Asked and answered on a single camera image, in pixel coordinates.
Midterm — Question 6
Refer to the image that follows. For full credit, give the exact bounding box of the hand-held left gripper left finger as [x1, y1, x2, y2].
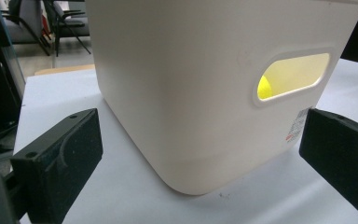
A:
[9, 107, 104, 224]

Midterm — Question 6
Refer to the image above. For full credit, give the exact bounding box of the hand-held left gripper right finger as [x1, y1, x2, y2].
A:
[298, 107, 358, 224]

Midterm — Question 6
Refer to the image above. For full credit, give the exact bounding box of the yellow tennis ball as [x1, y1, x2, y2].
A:
[256, 75, 274, 101]

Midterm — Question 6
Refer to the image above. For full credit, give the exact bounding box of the white plastic storage bin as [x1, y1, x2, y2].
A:
[85, 0, 358, 196]

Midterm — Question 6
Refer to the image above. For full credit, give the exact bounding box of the wooden table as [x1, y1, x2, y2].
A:
[34, 63, 96, 77]

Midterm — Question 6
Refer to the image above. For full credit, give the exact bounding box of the black chair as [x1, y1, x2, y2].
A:
[42, 0, 92, 58]

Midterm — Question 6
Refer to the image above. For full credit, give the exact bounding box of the grey chair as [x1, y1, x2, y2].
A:
[0, 0, 52, 57]

